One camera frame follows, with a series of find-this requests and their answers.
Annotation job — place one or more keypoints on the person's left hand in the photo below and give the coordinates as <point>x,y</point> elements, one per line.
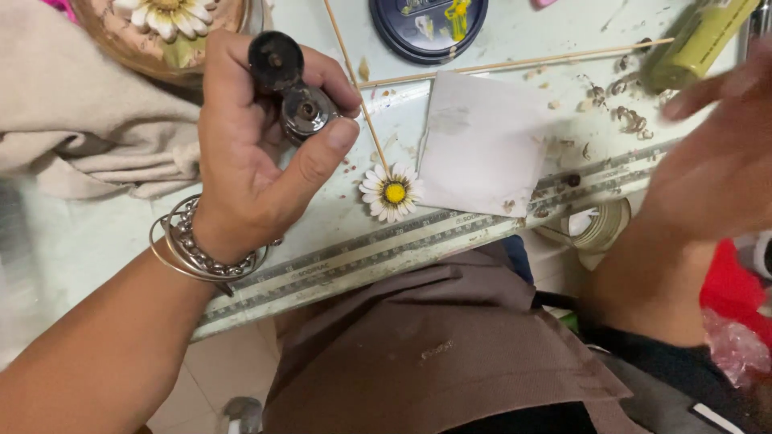
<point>241,157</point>

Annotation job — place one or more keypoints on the person's right hand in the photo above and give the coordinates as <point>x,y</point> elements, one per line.
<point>718,175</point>

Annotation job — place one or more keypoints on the person's right fingers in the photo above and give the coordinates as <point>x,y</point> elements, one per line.
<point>705,93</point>

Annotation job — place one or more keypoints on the black metal hand tool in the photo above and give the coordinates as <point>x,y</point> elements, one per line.
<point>289,84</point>

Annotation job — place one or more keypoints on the green tube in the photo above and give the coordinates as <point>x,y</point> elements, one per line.
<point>699,45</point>

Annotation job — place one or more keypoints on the scattered brown wood shavings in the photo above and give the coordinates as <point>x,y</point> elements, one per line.
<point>630,117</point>

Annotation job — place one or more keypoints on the beige masking tape roll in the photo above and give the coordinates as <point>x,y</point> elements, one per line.
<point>606,226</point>

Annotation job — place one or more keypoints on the thin wooden skewer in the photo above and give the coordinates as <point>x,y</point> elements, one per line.
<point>518,61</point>
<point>356,84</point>

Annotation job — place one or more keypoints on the red plastic item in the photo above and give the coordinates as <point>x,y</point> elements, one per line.
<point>733,289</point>

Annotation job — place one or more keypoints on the white paper sheet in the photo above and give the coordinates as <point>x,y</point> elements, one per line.
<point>482,144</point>

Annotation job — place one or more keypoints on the pink plastic bag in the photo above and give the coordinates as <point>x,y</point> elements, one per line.
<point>730,349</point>

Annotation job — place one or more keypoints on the black garment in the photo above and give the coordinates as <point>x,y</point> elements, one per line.
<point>675,380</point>

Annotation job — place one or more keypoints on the dark blue round lid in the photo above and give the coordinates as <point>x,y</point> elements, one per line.
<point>416,33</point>

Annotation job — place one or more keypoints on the small white daisy flower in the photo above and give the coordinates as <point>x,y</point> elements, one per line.
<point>392,193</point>

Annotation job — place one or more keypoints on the worn metal ruler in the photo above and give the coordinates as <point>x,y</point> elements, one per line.
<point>374,244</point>

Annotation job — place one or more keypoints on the brown apron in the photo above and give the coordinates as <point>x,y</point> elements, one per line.
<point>434,349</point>

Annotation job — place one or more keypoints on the large white daisy flower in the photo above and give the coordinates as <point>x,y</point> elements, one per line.
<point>166,15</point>

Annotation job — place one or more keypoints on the thin silver bangle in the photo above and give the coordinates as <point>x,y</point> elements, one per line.
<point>175,265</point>

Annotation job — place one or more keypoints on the shiny metal fitting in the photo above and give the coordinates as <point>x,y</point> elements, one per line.
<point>241,416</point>

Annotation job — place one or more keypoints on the round wooden bowl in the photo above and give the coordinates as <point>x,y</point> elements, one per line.
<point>126,51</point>

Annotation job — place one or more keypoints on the beige cloth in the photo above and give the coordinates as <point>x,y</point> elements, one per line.
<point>84,108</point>

